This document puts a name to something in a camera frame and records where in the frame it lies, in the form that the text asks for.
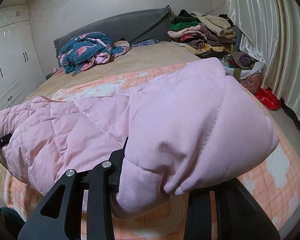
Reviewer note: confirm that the tan bed sheet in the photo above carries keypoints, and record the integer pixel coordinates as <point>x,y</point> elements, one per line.
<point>139,65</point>

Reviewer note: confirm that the shiny cream curtain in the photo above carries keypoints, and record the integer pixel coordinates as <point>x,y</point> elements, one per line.
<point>271,34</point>

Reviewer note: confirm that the floral bag of clothes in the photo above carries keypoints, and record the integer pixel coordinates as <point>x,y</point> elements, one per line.
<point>245,69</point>

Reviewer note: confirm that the blue flamingo duvet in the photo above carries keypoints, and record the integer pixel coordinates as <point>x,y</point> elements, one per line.
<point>85,51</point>

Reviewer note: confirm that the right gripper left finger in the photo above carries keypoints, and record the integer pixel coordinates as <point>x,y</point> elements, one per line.
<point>59,214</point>

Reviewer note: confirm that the pink quilted jacket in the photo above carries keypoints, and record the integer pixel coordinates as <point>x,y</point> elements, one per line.
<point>190,129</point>

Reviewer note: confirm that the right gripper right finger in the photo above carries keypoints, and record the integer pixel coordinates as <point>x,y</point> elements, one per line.
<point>238,214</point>

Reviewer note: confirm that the grey headboard cushion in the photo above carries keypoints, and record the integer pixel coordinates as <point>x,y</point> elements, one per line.
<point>134,27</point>

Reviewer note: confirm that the red plastic bag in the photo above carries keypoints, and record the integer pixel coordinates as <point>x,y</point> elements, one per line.
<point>268,99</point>

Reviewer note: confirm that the pile of folded clothes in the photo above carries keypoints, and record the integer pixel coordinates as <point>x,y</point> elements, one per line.
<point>205,35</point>

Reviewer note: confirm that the orange white bear blanket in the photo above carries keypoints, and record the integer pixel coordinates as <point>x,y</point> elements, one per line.
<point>275,183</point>

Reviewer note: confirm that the white wardrobe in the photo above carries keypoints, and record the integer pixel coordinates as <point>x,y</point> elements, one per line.
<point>20,71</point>

